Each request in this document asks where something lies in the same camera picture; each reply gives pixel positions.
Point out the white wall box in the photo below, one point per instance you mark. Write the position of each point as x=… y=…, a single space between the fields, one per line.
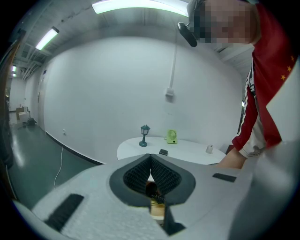
x=170 y=92

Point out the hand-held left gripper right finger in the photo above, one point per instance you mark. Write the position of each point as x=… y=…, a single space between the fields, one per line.
x=206 y=187

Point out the white kidney-shaped desk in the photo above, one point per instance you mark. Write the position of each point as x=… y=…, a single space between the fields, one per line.
x=187 y=152

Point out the white wall conduit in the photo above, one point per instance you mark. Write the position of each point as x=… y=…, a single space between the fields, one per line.
x=173 y=63

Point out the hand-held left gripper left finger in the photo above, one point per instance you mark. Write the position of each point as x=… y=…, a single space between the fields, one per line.
x=98 y=201

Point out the black floor device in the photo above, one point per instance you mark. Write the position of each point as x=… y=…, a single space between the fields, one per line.
x=31 y=121

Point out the small black square case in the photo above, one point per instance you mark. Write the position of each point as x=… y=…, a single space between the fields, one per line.
x=163 y=152

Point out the white wall socket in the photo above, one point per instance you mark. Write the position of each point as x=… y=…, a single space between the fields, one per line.
x=64 y=132

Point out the short ceiling strip light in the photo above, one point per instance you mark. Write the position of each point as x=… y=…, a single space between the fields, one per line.
x=47 y=38

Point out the grey door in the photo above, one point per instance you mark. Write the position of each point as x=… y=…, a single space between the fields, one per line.
x=42 y=100

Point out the light green desk fan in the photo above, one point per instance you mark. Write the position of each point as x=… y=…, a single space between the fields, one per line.
x=172 y=137

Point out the cardboard box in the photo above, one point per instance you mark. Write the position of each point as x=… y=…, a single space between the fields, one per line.
x=22 y=113

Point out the person's right forearm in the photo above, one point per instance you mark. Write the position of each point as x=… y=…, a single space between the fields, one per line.
x=230 y=159

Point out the black head-worn camera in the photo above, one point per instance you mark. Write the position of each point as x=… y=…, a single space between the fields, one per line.
x=187 y=34

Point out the person's red jersey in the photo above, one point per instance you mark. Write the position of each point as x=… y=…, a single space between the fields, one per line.
x=269 y=70

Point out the green lantern lamp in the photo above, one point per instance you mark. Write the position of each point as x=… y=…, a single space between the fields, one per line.
x=144 y=133

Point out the person's head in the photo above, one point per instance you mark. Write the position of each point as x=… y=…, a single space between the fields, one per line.
x=225 y=21

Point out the long ceiling strip light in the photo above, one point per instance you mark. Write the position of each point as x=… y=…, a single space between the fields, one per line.
x=140 y=5

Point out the small clear cup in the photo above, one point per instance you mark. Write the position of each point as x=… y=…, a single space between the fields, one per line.
x=209 y=149

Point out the black hair dryer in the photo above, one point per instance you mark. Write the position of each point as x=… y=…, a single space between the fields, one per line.
x=152 y=187

